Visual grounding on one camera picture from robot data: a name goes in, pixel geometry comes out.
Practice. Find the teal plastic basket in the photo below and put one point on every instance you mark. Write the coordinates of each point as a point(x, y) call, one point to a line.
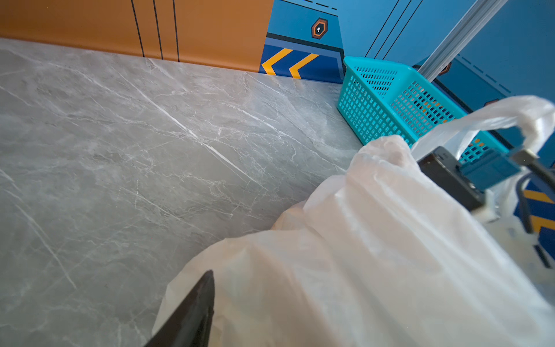
point(380, 98)

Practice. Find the aluminium corner post right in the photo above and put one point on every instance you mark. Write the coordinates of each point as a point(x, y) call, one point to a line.
point(480, 13)

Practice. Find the white plastic bag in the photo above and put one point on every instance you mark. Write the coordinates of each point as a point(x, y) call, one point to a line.
point(379, 256)

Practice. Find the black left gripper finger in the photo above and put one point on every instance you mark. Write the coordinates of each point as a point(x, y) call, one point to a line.
point(191, 322)

